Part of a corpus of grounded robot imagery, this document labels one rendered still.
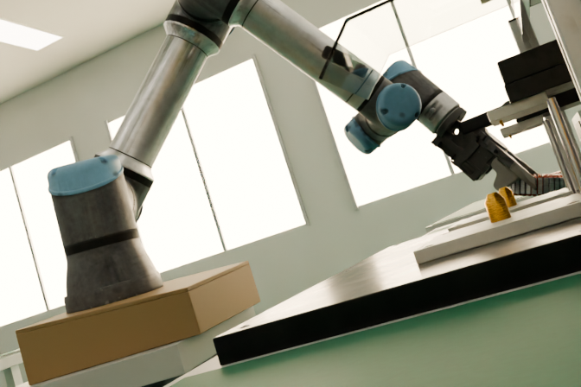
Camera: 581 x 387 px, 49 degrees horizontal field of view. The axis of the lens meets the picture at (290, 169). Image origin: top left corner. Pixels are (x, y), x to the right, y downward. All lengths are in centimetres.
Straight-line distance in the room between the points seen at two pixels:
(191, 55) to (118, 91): 549
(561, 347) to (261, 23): 89
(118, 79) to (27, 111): 120
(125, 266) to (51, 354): 16
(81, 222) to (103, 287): 10
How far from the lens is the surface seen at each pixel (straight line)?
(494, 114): 61
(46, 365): 99
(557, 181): 118
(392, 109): 106
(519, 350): 28
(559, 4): 44
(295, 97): 576
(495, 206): 63
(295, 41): 108
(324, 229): 565
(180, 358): 85
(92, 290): 100
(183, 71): 119
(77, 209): 101
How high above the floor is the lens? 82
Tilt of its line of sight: 7 degrees up
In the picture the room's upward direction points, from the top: 18 degrees counter-clockwise
